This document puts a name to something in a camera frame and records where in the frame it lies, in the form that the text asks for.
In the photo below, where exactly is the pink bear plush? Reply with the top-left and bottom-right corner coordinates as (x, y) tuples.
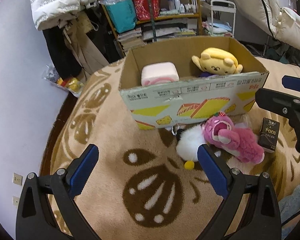
(202, 112), (264, 164)

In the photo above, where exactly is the yellow dog plush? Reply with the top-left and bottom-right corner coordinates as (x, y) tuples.
(192, 47), (243, 75)

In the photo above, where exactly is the white fluffy plush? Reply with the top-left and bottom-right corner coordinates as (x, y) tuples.
(176, 124), (206, 170)

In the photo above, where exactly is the pink pig cube plush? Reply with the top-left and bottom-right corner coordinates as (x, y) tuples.
(141, 62), (179, 86)

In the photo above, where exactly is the purple round plush doll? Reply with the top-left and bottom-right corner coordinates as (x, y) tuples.
(199, 72), (218, 78)

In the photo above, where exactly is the black Face tissue pack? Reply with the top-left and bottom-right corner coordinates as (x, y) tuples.
(258, 118), (280, 153)

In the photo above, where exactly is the cream gaming chair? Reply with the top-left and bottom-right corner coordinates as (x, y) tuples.
(234, 0), (300, 50)

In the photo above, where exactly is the white rolling cart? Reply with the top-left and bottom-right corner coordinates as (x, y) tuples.
(200, 0), (236, 37)

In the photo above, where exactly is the plastic bag of toys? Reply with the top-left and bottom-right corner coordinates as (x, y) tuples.
(42, 64), (84, 98)

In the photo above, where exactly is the cardboard box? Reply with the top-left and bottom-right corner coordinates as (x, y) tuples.
(119, 36), (269, 129)

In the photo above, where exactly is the pile of papers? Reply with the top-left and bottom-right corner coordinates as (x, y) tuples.
(154, 18), (198, 41)

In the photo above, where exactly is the beige trench coat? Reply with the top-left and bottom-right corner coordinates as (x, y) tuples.
(63, 12), (109, 81)

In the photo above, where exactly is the wooden shelf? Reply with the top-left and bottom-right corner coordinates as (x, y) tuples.
(98, 0), (203, 54)

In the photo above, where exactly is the stack of books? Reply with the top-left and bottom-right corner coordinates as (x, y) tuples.
(117, 27), (145, 52)

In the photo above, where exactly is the green pole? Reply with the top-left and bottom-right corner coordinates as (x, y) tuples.
(147, 0), (157, 42)

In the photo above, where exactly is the red gift bag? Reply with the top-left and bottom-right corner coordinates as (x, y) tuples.
(133, 0), (160, 21)

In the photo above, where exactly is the teal bag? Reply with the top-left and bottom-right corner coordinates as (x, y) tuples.
(100, 0), (137, 34)

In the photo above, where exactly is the white puffer jacket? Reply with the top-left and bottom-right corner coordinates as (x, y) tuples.
(30, 0), (97, 31)

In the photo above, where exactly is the wall socket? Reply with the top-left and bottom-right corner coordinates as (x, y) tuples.
(13, 173), (23, 186)
(12, 196), (20, 207)

